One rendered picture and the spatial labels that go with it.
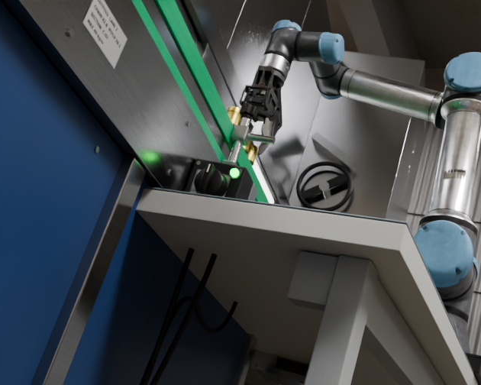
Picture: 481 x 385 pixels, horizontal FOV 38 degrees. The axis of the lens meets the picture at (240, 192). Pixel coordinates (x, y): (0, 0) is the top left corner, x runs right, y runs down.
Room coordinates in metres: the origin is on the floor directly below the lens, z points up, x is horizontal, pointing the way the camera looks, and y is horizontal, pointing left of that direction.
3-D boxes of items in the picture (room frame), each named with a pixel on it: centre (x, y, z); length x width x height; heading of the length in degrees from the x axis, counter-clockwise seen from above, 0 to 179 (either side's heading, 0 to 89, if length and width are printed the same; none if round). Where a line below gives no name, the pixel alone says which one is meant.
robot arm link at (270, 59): (1.55, 0.02, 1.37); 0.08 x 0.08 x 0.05
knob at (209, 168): (0.90, 0.05, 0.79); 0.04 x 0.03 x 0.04; 70
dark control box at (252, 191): (0.95, 0.03, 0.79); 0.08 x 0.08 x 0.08; 70
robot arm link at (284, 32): (1.55, 0.02, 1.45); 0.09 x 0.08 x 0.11; 65
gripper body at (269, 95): (1.54, 0.02, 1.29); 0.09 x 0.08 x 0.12; 155
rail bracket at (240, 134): (1.06, 0.01, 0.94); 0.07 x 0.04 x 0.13; 70
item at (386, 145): (2.79, -0.48, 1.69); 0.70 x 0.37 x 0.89; 160
